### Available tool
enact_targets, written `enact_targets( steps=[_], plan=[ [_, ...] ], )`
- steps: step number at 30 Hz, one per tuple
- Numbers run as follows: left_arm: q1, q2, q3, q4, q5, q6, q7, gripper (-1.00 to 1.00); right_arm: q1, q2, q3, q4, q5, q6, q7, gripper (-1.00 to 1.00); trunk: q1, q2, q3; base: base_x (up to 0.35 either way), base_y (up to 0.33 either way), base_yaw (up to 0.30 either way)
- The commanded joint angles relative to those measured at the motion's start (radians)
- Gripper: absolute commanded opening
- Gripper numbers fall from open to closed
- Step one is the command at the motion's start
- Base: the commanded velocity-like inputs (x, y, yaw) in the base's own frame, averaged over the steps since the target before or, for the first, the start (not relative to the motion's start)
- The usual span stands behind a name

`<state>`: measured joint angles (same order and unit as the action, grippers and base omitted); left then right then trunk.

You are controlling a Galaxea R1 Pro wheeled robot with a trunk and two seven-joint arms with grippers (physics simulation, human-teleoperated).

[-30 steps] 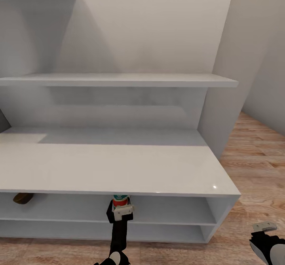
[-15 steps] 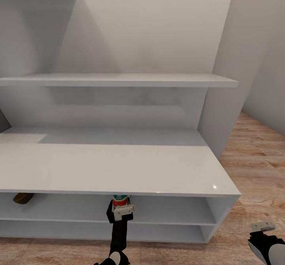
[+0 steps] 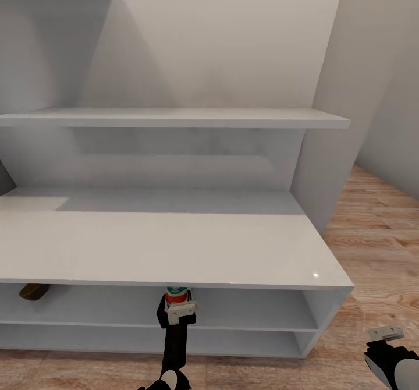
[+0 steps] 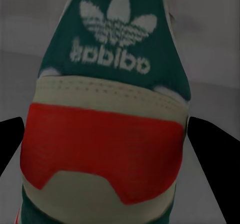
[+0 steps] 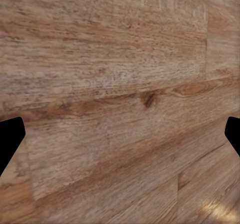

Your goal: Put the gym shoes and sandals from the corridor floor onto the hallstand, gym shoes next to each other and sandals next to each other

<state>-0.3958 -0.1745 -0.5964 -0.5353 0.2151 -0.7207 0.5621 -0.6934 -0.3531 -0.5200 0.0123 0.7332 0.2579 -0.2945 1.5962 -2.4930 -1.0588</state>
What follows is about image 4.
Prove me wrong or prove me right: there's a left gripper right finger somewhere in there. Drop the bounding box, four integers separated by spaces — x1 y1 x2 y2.
187 117 240 224

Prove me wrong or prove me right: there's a gym shoe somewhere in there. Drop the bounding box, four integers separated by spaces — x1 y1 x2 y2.
14 0 191 224

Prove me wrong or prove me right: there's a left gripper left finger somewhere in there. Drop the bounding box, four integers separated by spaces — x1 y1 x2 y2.
0 117 25 176

